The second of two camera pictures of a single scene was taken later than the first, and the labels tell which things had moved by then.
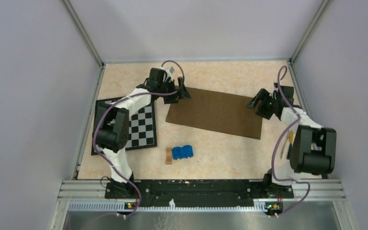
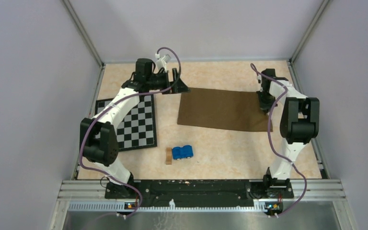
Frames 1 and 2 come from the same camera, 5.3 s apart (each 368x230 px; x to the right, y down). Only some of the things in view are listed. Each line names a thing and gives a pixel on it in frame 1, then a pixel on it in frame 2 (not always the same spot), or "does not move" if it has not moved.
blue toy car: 186,151 does not move
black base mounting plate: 199,191 does not move
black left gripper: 174,97 to 179,86
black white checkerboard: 142,133 does not move
